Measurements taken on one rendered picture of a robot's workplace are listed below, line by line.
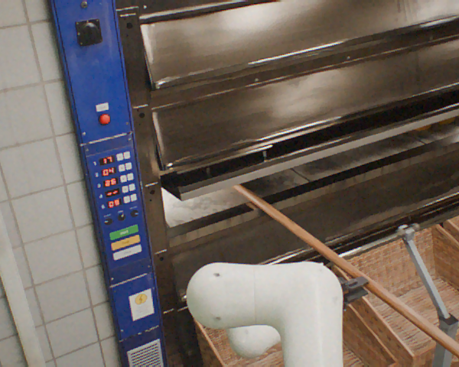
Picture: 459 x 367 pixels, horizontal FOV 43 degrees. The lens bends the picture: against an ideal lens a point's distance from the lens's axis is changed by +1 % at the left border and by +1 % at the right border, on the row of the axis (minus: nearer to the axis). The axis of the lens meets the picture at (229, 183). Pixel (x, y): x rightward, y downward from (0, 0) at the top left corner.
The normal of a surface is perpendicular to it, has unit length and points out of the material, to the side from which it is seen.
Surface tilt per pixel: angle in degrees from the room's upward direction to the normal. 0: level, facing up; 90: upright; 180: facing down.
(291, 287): 36
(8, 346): 90
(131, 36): 90
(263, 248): 70
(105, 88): 90
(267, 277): 17
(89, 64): 90
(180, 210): 0
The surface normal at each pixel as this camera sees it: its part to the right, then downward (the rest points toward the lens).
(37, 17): 0.47, 0.41
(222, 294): 0.04, -0.19
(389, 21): 0.43, 0.09
